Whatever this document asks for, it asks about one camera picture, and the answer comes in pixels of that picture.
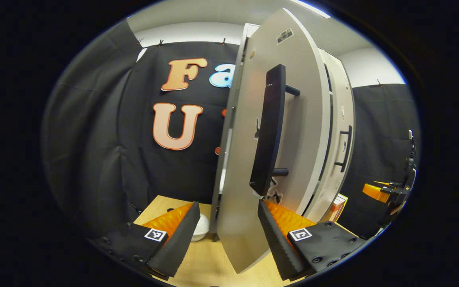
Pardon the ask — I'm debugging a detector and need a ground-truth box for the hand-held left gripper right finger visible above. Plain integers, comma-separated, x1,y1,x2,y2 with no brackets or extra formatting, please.
258,199,368,282

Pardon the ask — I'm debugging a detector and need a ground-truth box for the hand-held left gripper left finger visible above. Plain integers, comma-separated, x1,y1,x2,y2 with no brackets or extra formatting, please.
88,201,202,280

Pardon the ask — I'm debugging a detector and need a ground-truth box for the white and grey shoe cabinet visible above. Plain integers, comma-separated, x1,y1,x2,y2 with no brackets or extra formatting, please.
210,23,355,234

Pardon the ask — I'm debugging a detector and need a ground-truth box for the white cabinet door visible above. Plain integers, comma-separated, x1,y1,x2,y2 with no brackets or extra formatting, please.
304,49,356,222
210,8,332,275

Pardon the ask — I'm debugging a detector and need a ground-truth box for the white plastic tub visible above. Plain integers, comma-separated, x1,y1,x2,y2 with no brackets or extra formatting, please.
191,213,211,243

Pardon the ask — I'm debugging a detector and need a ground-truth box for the orange cardboard box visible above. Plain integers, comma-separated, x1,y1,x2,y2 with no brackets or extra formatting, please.
324,193,349,223

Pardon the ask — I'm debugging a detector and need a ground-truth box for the black backdrop cloth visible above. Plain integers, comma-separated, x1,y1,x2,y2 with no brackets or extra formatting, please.
42,20,241,240
338,83,422,240

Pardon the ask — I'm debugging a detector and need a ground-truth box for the ceiling light panel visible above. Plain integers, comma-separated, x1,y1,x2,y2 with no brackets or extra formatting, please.
292,0,332,20

